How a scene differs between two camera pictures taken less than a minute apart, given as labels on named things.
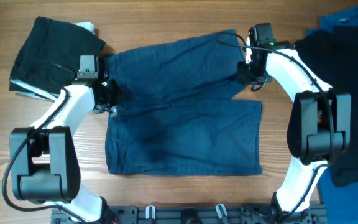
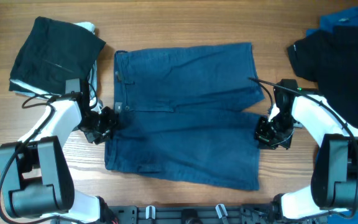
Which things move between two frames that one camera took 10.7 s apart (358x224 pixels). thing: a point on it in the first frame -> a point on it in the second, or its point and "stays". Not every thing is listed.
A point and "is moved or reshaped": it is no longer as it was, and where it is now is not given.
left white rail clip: [153, 211] stays
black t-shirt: [347, 54] stays
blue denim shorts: [177, 113] is moved or reshaped
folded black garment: [50, 57] stays
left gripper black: [112, 86] -> [112, 122]
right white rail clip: [218, 210] stays
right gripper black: [242, 78] -> [264, 140]
